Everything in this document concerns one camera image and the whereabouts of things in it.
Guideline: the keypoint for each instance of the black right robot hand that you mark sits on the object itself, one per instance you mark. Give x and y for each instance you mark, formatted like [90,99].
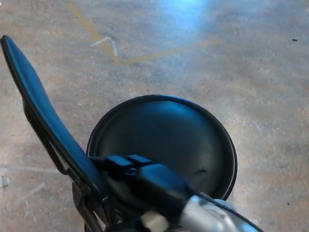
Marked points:
[160,185]

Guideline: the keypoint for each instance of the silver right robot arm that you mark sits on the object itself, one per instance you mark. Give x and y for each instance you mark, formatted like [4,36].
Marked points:
[207,226]

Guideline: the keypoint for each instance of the white wrist connector block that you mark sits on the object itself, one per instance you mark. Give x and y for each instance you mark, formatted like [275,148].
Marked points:
[153,222]

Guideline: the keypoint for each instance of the brown floor tape strip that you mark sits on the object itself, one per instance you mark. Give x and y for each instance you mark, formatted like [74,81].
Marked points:
[88,25]
[172,50]

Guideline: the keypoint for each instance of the white tape corner mark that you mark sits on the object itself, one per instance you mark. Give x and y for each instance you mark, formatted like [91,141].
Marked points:
[113,48]

